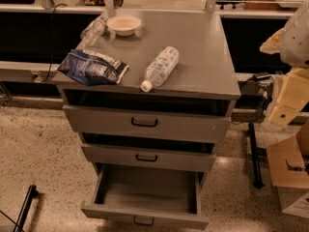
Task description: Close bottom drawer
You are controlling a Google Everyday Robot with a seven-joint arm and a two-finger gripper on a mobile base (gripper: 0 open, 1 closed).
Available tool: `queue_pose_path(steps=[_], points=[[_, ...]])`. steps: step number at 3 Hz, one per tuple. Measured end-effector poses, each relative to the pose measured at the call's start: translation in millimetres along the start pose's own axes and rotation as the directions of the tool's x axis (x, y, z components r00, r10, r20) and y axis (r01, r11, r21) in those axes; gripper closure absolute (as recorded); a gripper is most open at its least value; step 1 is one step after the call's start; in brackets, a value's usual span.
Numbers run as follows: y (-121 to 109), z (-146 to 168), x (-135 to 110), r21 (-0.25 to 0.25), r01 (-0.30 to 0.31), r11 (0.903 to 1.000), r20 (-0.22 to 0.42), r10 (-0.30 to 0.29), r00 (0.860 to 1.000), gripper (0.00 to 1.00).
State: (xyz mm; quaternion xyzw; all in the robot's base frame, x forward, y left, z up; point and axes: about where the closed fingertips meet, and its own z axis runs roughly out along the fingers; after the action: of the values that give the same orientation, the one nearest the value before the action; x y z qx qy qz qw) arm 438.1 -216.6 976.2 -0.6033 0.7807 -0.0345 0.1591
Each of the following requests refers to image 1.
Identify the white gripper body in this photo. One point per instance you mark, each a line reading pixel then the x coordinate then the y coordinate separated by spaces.
pixel 296 41

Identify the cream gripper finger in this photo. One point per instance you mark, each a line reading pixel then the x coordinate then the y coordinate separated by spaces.
pixel 282 115

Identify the grey bottom drawer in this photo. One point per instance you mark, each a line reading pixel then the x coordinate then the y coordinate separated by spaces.
pixel 147 196

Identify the grey drawer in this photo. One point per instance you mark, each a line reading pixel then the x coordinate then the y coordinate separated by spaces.
pixel 147 196
pixel 145 115
pixel 148 152

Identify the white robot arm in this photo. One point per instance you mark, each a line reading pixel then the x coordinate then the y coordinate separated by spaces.
pixel 292 43

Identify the grey top drawer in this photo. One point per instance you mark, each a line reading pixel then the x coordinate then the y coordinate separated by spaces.
pixel 145 115

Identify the grey drawer cabinet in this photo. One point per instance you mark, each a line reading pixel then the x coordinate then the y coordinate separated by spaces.
pixel 205 69

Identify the grey middle drawer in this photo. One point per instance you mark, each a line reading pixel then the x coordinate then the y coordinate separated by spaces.
pixel 148 152

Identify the cardboard box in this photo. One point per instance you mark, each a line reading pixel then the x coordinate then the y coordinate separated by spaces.
pixel 289 172

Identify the black stand leg right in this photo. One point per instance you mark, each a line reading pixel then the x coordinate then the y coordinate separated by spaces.
pixel 258 182

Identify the black stand leg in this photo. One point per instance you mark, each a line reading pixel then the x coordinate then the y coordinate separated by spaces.
pixel 32 192
pixel 258 182

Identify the clear plastic water bottle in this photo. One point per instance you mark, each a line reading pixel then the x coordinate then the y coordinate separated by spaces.
pixel 160 68

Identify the white bowl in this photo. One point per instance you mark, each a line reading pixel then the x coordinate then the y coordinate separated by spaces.
pixel 124 25

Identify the blue chip bag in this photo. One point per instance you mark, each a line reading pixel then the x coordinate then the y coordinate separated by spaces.
pixel 91 68

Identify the black stand leg left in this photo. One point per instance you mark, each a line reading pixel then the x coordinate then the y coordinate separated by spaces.
pixel 32 192

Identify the black power adapter with cable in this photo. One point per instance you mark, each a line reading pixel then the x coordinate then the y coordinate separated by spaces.
pixel 255 95

